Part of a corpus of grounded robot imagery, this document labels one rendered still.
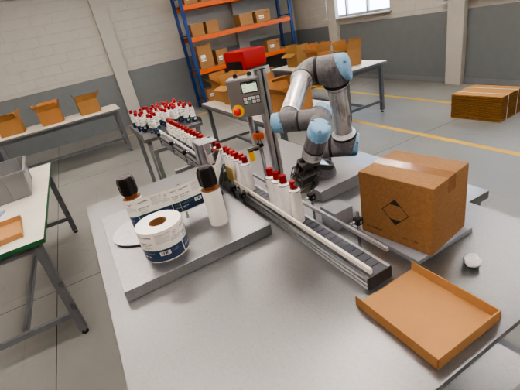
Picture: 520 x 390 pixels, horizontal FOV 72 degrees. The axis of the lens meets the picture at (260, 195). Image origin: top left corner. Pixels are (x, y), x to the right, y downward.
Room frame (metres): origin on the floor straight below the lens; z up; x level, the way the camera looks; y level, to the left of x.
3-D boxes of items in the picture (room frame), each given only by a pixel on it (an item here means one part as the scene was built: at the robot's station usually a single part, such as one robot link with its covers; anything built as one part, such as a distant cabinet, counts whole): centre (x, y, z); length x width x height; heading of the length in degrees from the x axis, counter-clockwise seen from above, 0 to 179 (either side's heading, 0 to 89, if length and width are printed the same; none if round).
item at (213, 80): (5.15, 0.17, 0.97); 0.45 x 0.40 x 0.37; 115
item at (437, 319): (0.77, -0.41, 0.85); 0.30 x 0.26 x 0.04; 24
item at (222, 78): (4.73, 0.04, 0.97); 0.46 x 0.44 x 0.37; 28
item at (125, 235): (1.60, 0.61, 0.89); 0.31 x 0.31 x 0.01
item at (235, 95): (1.82, -0.04, 1.38); 0.17 x 0.10 x 0.19; 79
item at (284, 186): (1.44, -0.11, 0.98); 0.05 x 0.05 x 0.20
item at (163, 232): (1.37, 0.46, 0.95); 0.20 x 0.20 x 0.14
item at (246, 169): (1.79, 0.04, 0.98); 0.05 x 0.05 x 0.20
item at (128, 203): (1.60, 0.61, 1.04); 0.09 x 0.09 x 0.29
